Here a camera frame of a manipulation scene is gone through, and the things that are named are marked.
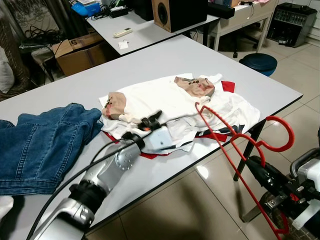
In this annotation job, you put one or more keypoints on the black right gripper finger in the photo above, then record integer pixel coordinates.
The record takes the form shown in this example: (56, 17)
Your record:
(267, 174)

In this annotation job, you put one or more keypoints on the white paper tag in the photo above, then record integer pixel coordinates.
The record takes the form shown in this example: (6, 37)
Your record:
(123, 44)

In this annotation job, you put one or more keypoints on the brown cardboard box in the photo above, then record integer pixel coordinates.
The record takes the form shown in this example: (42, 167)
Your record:
(80, 52)

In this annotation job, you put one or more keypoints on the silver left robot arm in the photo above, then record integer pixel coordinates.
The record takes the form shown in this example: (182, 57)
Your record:
(95, 185)

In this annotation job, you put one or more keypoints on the beige desk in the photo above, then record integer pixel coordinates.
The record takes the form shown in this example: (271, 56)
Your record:
(245, 15)

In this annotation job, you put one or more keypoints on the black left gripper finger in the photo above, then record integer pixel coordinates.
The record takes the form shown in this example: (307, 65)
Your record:
(145, 122)
(156, 118)

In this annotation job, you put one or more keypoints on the brown wooden speaker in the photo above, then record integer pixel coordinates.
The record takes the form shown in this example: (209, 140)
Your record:
(180, 15)

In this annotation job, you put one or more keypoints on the grey table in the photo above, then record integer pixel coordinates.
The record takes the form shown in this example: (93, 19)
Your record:
(165, 60)

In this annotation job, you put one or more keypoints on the white remote control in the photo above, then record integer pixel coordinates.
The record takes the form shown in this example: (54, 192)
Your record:
(122, 32)

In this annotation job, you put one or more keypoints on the black power strip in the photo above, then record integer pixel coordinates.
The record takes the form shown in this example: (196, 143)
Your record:
(119, 11)

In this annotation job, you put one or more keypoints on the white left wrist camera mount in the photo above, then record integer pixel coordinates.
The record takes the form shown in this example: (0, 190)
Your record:
(160, 139)

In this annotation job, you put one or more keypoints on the blue plastic item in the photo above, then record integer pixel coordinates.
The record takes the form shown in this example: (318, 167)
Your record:
(85, 7)

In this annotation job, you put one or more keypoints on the blue denim garment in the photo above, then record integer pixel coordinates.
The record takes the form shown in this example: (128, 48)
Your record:
(45, 145)

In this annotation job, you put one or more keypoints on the white table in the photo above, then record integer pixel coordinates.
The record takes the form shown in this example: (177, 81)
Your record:
(145, 25)

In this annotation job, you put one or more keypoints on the white printed garment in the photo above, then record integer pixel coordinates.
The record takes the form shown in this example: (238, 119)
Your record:
(170, 105)

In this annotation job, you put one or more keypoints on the black electronic machine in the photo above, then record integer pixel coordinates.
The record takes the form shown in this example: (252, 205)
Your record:
(292, 22)

